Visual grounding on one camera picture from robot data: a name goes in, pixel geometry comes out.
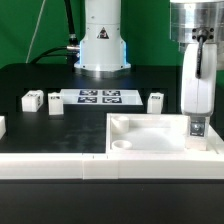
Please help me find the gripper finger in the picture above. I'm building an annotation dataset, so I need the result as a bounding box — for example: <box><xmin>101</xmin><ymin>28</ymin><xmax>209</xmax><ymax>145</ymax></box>
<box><xmin>190</xmin><ymin>117</ymin><xmax>205</xmax><ymax>136</ymax></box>

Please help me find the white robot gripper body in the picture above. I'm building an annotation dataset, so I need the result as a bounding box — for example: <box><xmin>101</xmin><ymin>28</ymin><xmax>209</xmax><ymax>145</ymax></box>
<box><xmin>181</xmin><ymin>44</ymin><xmax>217</xmax><ymax>117</ymax></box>

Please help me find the white square tabletop part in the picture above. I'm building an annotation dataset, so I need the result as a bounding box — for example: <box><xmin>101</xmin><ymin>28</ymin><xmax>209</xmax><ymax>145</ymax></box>
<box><xmin>106</xmin><ymin>113</ymin><xmax>224</xmax><ymax>155</ymax></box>

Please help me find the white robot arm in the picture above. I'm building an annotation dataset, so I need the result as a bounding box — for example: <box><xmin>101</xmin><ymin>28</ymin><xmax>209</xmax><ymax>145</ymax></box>
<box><xmin>75</xmin><ymin>0</ymin><xmax>180</xmax><ymax>113</ymax></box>

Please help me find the white left fence piece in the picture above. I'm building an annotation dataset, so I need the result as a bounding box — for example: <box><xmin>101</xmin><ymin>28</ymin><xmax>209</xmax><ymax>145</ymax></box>
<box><xmin>0</xmin><ymin>116</ymin><xmax>6</xmax><ymax>140</ymax></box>

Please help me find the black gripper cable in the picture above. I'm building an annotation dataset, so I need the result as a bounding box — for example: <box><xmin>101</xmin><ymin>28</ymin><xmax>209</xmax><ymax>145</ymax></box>
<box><xmin>195</xmin><ymin>29</ymin><xmax>209</xmax><ymax>80</ymax></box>

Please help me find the white marker base plate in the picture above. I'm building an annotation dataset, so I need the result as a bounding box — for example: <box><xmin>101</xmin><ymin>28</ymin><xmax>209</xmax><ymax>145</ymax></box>
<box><xmin>60</xmin><ymin>89</ymin><xmax>143</xmax><ymax>106</ymax></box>

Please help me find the white front fence rail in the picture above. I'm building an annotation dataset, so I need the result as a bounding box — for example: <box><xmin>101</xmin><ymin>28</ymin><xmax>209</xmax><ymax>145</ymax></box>
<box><xmin>0</xmin><ymin>153</ymin><xmax>224</xmax><ymax>180</ymax></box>

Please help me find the grey thin cable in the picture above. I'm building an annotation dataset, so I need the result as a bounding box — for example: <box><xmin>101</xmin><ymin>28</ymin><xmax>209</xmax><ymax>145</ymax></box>
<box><xmin>25</xmin><ymin>0</ymin><xmax>48</xmax><ymax>64</ymax></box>

